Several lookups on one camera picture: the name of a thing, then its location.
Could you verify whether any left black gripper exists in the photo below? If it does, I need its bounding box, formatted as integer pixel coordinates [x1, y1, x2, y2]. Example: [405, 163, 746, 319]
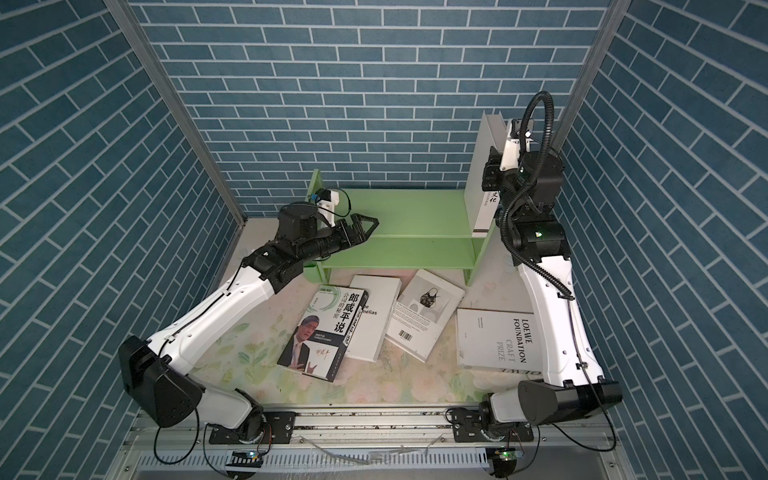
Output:
[295, 213, 378, 266]

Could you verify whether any large white black-spine book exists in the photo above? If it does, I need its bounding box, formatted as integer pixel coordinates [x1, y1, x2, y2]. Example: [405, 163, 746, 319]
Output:
[464, 113, 506, 238]

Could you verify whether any white La Dame aux camelias book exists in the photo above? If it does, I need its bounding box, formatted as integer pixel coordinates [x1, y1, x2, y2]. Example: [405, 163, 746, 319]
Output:
[345, 275, 402, 362]

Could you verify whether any Chinese book with man portrait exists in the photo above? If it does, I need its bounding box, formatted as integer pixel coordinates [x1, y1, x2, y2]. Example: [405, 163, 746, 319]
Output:
[277, 285, 369, 382]

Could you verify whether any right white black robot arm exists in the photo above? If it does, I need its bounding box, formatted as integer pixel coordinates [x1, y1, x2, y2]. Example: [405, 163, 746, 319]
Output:
[480, 148, 623, 436]

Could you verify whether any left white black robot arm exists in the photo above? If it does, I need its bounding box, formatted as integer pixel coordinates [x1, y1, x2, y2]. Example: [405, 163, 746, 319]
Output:
[118, 201, 379, 443]

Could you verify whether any green two-tier shelf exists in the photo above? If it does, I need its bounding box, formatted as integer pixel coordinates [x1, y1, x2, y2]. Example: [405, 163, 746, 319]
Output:
[304, 189, 490, 286]

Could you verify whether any white book with barcode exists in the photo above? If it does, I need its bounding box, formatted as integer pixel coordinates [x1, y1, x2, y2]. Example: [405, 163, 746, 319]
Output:
[386, 269, 465, 363]

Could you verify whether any white Loewe Foundation Craft Prize book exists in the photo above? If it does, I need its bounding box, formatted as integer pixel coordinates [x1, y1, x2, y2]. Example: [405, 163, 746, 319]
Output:
[456, 309, 544, 375]

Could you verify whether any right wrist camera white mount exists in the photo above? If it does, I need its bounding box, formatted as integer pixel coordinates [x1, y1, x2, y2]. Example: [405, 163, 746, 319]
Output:
[499, 120, 533, 172]

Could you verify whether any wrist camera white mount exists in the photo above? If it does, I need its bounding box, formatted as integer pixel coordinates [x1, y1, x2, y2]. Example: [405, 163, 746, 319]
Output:
[310, 188, 340, 222]
[499, 120, 533, 172]

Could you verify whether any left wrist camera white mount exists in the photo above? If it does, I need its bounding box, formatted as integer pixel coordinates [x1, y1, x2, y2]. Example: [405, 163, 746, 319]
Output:
[310, 188, 340, 222]

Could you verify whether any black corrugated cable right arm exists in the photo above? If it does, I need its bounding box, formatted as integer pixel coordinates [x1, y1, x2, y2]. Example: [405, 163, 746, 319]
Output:
[500, 90, 576, 301]

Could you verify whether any aluminium mounting rail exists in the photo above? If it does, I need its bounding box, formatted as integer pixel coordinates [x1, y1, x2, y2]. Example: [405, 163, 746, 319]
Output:
[125, 405, 616, 451]

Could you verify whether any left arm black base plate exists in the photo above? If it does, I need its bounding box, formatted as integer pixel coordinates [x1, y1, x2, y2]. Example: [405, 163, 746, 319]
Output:
[208, 411, 297, 446]

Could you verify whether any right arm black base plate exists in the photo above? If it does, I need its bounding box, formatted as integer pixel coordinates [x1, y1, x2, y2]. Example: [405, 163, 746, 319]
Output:
[444, 407, 534, 443]

